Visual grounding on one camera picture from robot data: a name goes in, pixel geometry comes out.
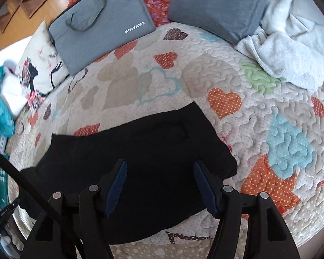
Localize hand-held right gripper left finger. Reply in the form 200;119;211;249
20;159;128;259

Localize wooden furniture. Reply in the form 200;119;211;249
0;0;72;45

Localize grey zippered fabric bag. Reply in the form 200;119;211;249
167;0;276;45

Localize cream printed cushion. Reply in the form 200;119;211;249
15;20;71;112

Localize teal patterned cloth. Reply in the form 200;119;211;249
0;66;16;138

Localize white fleece blanket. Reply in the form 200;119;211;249
259;0;324;60

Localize white folded cloth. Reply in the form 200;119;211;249
0;62;28;117

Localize heart patterned quilted blanket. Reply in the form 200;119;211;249
4;22;324;259

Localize grey laptop bag with handles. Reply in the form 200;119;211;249
48;0;156;76

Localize black pants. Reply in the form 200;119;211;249
18;101;238;245

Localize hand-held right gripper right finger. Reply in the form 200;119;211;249
193;160;300;259

